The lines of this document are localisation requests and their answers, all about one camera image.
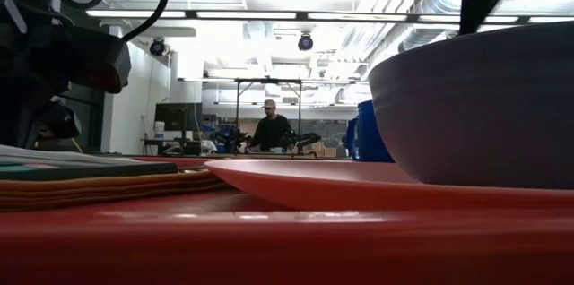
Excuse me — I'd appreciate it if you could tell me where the black handled knife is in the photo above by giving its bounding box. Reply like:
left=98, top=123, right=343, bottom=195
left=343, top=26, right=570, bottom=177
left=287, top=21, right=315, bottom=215
left=0, top=161, right=180, bottom=183

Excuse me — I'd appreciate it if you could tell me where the brown cloth napkin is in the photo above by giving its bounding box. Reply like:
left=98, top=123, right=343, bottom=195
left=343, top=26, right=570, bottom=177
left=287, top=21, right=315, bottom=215
left=0, top=166, right=230, bottom=213

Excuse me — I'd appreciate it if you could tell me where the blue-grey bowl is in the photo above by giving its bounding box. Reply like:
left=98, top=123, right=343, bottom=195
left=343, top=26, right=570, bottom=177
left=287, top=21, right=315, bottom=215
left=367, top=20, right=574, bottom=190

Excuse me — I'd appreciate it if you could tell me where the blue plastic cup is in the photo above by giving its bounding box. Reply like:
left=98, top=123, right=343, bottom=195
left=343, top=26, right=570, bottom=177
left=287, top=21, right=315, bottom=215
left=344, top=99, right=396, bottom=164

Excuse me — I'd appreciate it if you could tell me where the pink plastic plate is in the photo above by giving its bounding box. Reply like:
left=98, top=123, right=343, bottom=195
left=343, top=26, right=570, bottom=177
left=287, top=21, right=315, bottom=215
left=203, top=158, right=574, bottom=212

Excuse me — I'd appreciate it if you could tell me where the red plastic tray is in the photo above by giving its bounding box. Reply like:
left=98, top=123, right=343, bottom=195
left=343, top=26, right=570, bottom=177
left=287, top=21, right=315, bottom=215
left=0, top=154, right=574, bottom=285

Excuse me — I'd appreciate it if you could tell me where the black computer monitor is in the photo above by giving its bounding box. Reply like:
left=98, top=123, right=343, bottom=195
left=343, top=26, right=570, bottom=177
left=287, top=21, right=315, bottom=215
left=154, top=102, right=204, bottom=133

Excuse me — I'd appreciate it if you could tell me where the person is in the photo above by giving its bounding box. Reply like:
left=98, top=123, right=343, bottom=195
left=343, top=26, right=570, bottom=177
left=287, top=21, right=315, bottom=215
left=245, top=99, right=295, bottom=154
left=192, top=130, right=221, bottom=155

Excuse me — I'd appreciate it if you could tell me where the black bar with light strips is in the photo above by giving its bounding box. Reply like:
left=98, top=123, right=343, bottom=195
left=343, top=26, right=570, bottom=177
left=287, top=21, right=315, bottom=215
left=84, top=8, right=574, bottom=26

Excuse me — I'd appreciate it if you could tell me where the black dome camera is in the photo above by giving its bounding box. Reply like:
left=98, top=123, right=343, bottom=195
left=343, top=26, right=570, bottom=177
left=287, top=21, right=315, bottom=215
left=297, top=31, right=315, bottom=52
left=148, top=37, right=168, bottom=57

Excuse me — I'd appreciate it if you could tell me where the black background frame stand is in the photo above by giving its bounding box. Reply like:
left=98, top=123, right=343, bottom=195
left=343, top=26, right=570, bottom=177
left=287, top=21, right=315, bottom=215
left=233, top=77, right=303, bottom=155

